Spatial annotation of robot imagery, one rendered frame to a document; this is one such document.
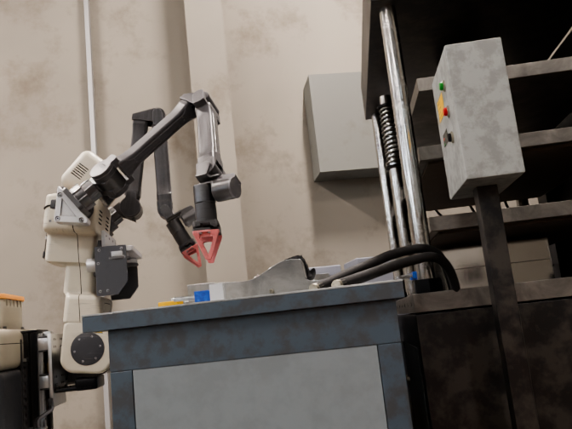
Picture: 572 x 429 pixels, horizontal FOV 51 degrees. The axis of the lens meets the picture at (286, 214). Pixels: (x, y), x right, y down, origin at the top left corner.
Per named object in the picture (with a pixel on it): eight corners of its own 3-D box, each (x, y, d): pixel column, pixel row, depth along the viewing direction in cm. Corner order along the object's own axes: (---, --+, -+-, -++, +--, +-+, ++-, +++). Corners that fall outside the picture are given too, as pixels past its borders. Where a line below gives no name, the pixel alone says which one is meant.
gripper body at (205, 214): (220, 232, 165) (219, 206, 167) (218, 225, 155) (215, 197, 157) (197, 235, 165) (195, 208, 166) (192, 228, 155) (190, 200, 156)
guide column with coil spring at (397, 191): (419, 376, 264) (379, 95, 287) (418, 374, 270) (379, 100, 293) (431, 374, 264) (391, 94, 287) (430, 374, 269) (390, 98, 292)
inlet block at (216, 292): (173, 310, 153) (171, 288, 154) (175, 310, 158) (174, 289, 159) (225, 304, 154) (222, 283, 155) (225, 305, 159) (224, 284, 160)
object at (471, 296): (414, 312, 192) (412, 294, 193) (391, 314, 319) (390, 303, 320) (693, 283, 184) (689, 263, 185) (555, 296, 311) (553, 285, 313)
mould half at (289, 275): (189, 313, 193) (185, 271, 195) (208, 313, 218) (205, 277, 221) (346, 295, 188) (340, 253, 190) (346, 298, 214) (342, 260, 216)
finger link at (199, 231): (223, 260, 160) (220, 225, 161) (220, 257, 153) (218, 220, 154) (197, 263, 159) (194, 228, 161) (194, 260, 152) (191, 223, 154)
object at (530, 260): (425, 295, 238) (418, 252, 241) (418, 298, 264) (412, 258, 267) (556, 281, 233) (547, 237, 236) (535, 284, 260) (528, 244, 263)
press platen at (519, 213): (431, 231, 206) (428, 217, 207) (405, 260, 313) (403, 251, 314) (658, 203, 199) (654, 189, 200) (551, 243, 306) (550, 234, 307)
